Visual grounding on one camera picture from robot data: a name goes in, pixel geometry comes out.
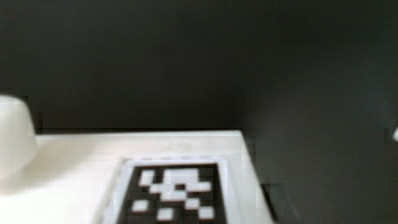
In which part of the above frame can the white drawer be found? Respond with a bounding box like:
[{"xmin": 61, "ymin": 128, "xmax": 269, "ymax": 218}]
[{"xmin": 0, "ymin": 93, "xmax": 276, "ymax": 224}]

